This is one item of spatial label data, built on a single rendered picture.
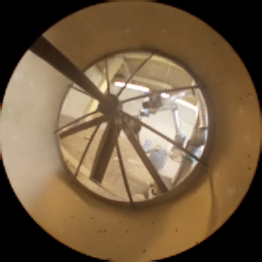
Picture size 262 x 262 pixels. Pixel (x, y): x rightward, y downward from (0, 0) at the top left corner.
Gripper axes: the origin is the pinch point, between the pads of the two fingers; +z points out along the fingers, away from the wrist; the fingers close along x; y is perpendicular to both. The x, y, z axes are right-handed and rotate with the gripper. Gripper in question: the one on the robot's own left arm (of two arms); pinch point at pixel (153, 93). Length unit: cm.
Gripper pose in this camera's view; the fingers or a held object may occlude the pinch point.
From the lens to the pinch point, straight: 56.7
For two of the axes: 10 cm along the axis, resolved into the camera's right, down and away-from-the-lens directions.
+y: 9.6, -2.4, -1.8
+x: 2.1, 9.6, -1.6
